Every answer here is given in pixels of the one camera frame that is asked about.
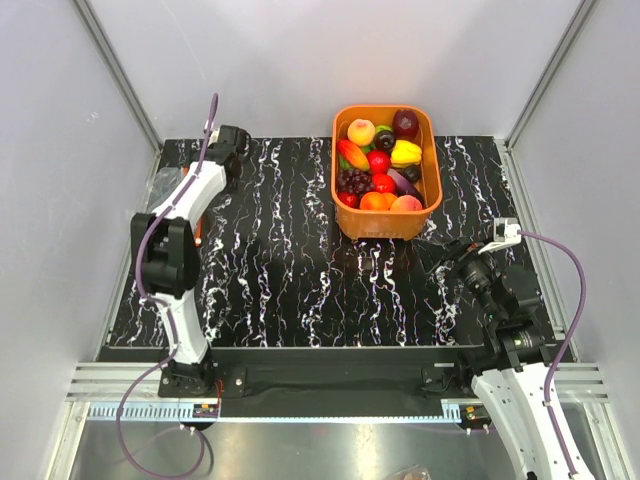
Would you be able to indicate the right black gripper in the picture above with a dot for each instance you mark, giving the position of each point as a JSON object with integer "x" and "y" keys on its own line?
{"x": 461, "y": 254}

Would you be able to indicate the clear orange zip bag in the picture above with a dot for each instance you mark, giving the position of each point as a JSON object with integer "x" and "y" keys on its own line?
{"x": 164, "y": 183}

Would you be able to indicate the purple grape bunch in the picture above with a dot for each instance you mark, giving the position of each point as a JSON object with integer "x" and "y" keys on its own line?
{"x": 354, "y": 181}

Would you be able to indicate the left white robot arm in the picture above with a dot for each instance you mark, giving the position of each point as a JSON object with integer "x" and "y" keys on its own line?
{"x": 166, "y": 261}

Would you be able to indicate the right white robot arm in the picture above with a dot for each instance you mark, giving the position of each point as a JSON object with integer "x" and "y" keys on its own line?
{"x": 512, "y": 372}

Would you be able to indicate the peach front fruit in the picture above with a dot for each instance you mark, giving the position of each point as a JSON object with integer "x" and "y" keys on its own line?
{"x": 406, "y": 203}

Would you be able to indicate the peach fruit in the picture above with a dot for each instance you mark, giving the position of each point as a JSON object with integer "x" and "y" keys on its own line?
{"x": 406, "y": 203}
{"x": 361, "y": 132}

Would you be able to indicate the purple eggplant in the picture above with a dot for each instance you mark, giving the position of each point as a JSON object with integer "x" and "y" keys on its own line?
{"x": 405, "y": 187}

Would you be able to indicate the red tomato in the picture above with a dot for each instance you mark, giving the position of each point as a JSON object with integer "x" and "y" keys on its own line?
{"x": 383, "y": 183}

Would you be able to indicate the orange plastic basket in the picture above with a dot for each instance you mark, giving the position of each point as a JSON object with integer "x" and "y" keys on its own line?
{"x": 361, "y": 224}

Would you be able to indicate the yellow bell pepper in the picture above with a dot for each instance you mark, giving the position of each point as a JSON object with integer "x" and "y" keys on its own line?
{"x": 405, "y": 153}

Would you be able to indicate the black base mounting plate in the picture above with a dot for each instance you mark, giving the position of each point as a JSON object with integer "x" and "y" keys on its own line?
{"x": 414, "y": 372}

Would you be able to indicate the red orange mango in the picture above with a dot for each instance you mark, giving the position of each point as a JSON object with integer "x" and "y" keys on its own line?
{"x": 351, "y": 156}

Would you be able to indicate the red apple centre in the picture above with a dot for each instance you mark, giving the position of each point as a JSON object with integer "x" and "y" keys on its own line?
{"x": 379, "y": 162}

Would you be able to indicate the peach top fruit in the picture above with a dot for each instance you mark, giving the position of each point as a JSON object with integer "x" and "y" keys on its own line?
{"x": 361, "y": 132}

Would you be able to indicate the dark mangosteen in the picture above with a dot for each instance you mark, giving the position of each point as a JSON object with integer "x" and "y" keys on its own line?
{"x": 384, "y": 140}

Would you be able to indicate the dark red pomegranate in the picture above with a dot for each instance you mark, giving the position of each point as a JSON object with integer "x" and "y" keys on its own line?
{"x": 405, "y": 124}

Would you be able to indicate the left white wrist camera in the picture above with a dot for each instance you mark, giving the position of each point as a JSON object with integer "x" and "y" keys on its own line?
{"x": 212, "y": 132}

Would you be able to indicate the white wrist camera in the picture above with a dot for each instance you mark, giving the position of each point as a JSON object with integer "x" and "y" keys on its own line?
{"x": 506, "y": 234}
{"x": 212, "y": 132}

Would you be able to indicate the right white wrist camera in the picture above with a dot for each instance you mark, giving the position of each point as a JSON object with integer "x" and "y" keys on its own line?
{"x": 506, "y": 234}

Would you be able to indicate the grey slotted cable duct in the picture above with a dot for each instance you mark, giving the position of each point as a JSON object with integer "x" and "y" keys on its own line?
{"x": 236, "y": 411}

